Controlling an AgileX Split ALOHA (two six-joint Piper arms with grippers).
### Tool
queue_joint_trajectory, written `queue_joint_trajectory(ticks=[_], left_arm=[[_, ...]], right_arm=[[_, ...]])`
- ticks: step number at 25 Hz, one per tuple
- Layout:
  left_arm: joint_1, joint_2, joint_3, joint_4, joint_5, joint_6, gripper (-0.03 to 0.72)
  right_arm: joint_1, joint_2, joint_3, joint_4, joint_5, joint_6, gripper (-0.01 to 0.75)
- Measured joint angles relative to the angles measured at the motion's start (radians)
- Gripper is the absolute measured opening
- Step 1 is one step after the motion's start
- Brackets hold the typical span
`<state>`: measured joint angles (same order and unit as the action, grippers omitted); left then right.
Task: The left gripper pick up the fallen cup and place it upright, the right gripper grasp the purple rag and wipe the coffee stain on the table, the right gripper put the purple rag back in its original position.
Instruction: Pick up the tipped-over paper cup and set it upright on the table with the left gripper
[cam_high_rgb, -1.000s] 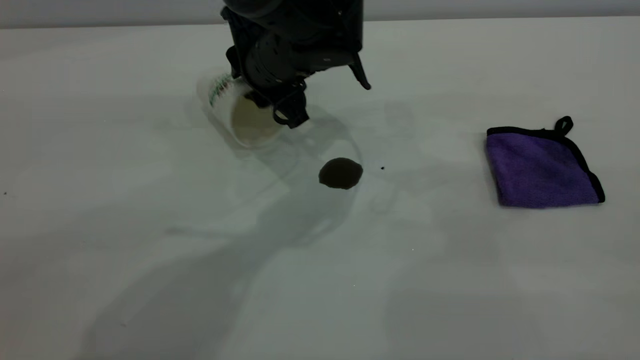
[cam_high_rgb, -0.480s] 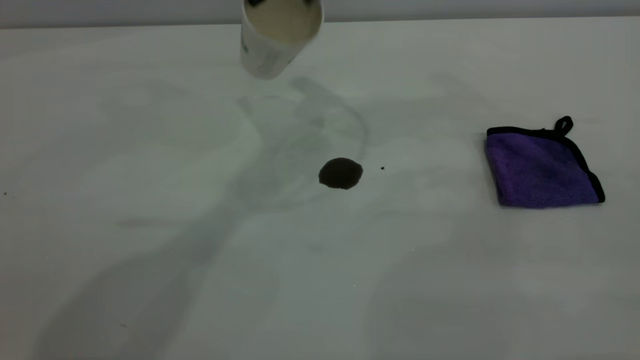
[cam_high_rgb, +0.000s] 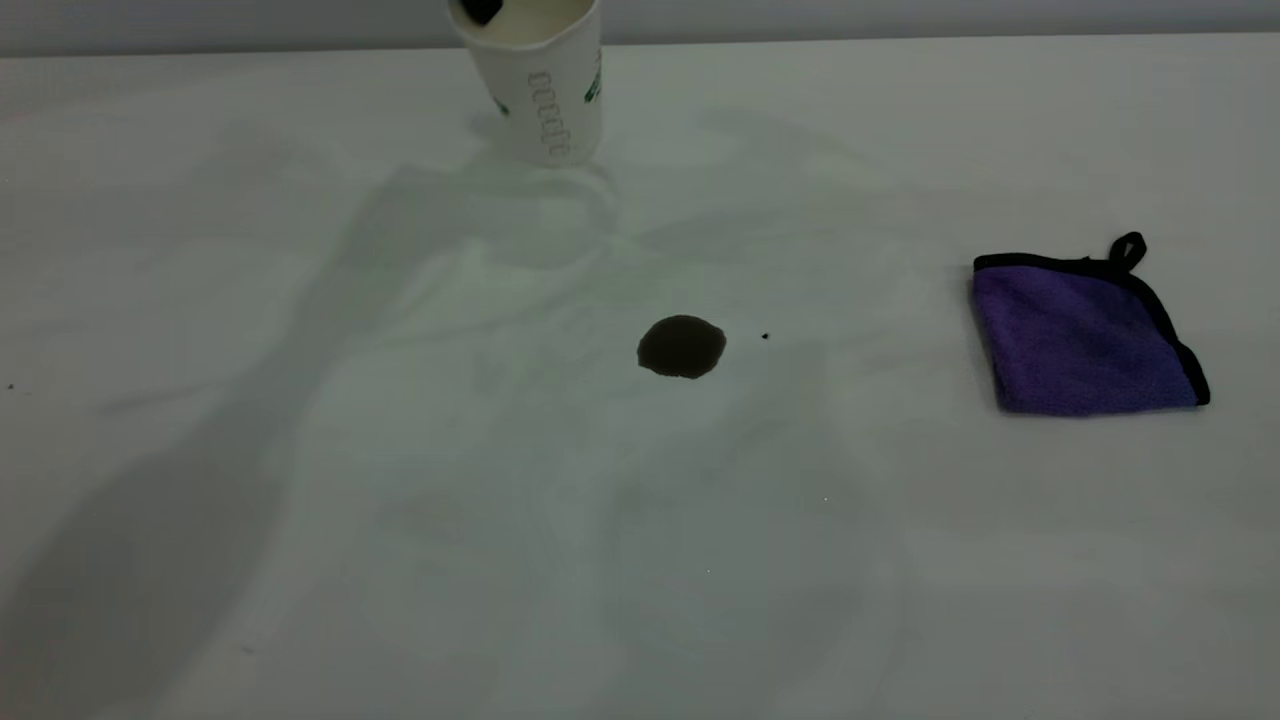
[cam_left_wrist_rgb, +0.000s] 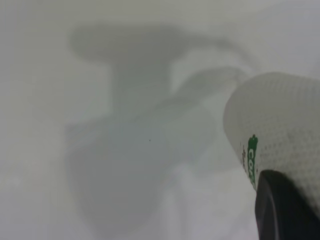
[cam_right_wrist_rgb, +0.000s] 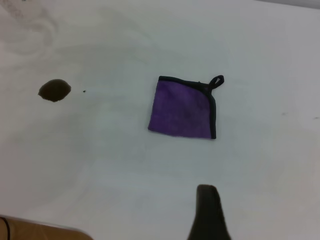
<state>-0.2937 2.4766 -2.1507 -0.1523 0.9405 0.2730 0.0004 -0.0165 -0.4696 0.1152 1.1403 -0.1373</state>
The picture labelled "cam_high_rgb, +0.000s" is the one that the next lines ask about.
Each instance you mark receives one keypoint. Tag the purple cloth with black trim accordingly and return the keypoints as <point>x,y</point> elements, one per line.
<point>1080,340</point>

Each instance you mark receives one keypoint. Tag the white paper coffee cup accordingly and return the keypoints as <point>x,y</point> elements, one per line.
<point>540,90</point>

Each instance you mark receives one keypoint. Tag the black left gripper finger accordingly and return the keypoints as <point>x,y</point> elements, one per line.
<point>480,9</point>

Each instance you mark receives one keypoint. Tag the dark coffee spill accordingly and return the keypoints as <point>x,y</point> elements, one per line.
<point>682,348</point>

